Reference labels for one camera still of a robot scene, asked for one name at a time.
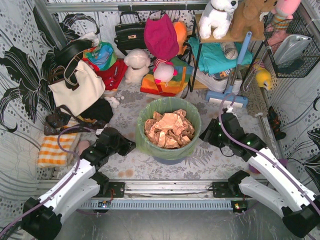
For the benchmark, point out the brown patterned bag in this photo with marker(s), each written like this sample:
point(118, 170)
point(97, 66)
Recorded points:
point(56, 122)

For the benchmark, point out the rainbow striped cloth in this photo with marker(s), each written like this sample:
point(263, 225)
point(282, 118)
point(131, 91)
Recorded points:
point(176, 85)

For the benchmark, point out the black orange toy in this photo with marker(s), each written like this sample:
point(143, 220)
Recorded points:
point(275, 124)

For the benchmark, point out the white plush dog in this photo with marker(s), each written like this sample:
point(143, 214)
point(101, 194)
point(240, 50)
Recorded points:
point(216, 18)

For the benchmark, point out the grey patterned ball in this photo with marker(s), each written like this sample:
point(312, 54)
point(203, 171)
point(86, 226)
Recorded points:
point(229, 50)

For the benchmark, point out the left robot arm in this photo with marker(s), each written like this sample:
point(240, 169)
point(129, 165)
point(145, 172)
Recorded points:
point(43, 217)

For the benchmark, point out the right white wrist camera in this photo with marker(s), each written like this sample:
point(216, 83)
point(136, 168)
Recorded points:
point(230, 109)

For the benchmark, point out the red cloth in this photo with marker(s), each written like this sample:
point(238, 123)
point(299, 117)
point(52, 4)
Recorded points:
point(113, 76)

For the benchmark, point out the blue round trash bin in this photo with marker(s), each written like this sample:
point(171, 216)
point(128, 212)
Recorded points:
point(168, 162)

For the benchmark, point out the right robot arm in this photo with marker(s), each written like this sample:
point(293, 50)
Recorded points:
point(298, 206)

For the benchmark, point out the black cloth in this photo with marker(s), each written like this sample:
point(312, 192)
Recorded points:
point(101, 110)

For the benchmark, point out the magenta cloth bag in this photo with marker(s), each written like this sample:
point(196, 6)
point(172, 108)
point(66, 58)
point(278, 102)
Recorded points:
point(160, 38)

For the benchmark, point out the teal folded cloth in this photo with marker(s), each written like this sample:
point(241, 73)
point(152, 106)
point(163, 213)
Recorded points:
point(212, 59)

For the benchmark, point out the pink foam roller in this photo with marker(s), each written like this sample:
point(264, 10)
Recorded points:
point(83, 145)

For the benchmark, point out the black round hat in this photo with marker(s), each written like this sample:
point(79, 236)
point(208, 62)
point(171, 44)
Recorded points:
point(63, 57)

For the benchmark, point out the white sneaker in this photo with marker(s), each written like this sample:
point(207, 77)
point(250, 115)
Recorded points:
point(219, 85)

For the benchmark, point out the yellow plush duck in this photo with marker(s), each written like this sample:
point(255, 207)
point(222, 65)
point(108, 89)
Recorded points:
point(262, 75)

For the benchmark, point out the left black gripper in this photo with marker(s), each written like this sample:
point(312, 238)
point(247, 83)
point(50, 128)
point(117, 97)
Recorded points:
point(124, 145)

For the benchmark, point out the orange plush toy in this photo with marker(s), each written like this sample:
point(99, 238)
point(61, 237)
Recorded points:
point(181, 33)

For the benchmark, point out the green trash bag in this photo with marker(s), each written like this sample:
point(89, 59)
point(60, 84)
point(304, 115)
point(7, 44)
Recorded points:
point(167, 105)

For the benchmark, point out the black leather handbag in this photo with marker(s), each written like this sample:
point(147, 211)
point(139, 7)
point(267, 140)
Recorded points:
point(130, 36)

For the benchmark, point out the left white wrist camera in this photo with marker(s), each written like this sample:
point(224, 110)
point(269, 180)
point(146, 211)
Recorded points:
point(99, 131)

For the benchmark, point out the silver foil pouch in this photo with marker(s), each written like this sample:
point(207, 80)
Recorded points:
point(291, 48)

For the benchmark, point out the cream plush lamb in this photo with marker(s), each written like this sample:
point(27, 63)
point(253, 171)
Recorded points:
point(138, 63)

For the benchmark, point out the pink plush toy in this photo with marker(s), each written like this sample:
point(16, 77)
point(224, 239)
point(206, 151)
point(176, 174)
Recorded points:
point(283, 14)

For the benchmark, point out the cream canvas tote bag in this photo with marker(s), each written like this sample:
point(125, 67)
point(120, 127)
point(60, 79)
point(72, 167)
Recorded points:
point(88, 90)

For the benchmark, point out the pink faced plush doll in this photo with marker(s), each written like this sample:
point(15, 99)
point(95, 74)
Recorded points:
point(163, 71)

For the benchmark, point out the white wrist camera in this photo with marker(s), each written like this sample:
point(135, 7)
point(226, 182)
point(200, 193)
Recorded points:
point(99, 131)
point(230, 109)

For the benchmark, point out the crumpled brown paper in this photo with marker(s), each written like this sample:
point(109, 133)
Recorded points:
point(169, 130)

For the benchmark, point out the brown teddy bear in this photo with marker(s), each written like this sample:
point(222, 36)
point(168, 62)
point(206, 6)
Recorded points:
point(249, 15)

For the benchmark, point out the colourful printed bag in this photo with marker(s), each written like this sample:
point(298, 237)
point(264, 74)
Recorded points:
point(100, 57)

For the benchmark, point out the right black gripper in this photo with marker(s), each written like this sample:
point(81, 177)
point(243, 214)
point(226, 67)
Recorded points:
point(210, 132)

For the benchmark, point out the black wire basket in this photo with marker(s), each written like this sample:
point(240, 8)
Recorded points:
point(310, 57)

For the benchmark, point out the orange white checked towel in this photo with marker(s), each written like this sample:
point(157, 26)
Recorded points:
point(51, 155)

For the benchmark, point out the blue floor sweeper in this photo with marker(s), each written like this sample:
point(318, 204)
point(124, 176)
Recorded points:
point(228, 95)

